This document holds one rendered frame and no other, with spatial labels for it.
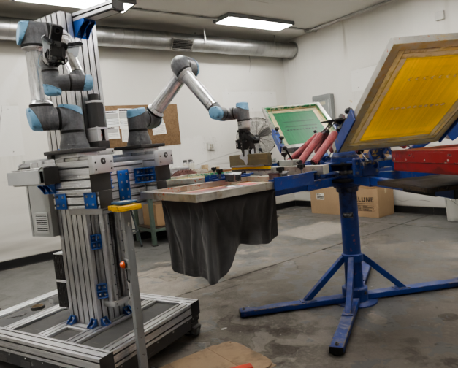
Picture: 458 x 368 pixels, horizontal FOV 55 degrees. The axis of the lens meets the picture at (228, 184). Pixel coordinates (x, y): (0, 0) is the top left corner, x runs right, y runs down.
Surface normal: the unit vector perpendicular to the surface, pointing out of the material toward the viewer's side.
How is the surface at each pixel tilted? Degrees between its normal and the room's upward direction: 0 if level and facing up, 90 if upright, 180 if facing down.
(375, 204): 90
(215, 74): 90
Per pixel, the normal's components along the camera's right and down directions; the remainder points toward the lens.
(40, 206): -0.51, 0.12
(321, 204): -0.76, 0.14
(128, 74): 0.60, 0.00
